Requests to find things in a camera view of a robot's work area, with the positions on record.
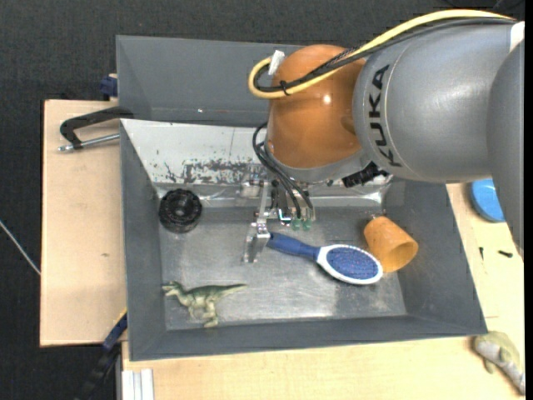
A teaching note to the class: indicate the grey metal bin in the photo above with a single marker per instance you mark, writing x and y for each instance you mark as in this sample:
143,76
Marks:
291,298

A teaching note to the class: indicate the pale green toy animal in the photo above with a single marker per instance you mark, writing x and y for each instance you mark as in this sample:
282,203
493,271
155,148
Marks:
501,354

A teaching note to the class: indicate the orange cup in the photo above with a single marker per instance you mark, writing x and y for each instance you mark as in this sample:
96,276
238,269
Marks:
389,244

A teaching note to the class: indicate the black cylinder on white bracket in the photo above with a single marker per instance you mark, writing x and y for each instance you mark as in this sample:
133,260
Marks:
361,176

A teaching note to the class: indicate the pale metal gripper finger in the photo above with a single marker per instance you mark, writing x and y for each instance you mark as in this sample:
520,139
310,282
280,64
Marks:
250,248
261,242

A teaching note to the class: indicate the green toy dinosaur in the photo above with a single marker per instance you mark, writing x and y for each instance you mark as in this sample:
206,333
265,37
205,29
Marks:
200,298

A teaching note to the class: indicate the blue and white hairbrush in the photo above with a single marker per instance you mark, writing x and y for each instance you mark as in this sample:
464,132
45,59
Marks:
350,263

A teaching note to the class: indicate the small black screw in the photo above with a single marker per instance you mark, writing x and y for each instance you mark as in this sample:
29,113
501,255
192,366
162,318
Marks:
506,253

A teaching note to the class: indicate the blue round disc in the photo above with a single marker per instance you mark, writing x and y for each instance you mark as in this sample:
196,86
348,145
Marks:
485,200

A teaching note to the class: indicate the pale wood board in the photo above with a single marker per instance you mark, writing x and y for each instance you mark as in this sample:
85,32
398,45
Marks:
79,231

